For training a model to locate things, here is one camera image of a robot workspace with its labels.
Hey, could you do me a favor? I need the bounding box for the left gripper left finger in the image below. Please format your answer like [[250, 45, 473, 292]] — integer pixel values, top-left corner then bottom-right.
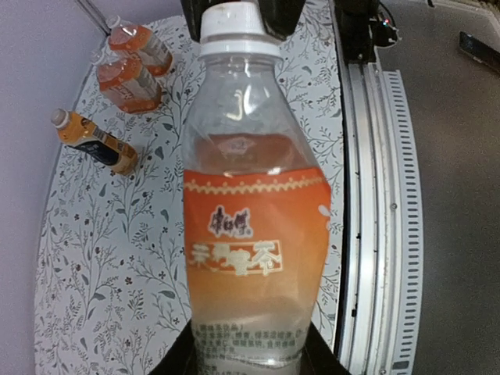
[[150, 320, 195, 375]]

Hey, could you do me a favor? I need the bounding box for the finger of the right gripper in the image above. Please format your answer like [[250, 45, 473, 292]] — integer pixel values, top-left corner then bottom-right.
[[180, 0, 212, 39], [258, 0, 305, 41]]

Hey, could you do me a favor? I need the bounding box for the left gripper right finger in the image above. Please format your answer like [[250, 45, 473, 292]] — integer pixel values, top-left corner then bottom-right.
[[299, 326, 350, 375]]

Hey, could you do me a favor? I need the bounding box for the orange bottle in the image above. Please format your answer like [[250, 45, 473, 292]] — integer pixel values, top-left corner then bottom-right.
[[91, 50, 162, 114], [182, 1, 331, 374], [106, 16, 173, 77]]

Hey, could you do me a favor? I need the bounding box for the yellow dark-label bottle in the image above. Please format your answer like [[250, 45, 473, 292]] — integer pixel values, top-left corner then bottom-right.
[[51, 109, 138, 175]]

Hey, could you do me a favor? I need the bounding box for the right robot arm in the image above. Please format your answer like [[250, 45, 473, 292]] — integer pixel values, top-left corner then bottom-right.
[[181, 1, 398, 63]]

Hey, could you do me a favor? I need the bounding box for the floral tablecloth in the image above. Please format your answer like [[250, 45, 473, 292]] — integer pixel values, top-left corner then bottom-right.
[[34, 1, 344, 374]]

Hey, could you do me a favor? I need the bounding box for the aluminium front rail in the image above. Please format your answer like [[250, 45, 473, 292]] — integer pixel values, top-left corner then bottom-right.
[[334, 62, 423, 374]]

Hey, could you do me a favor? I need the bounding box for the left metal frame post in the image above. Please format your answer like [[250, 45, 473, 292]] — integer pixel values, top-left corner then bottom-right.
[[74, 0, 110, 35]]

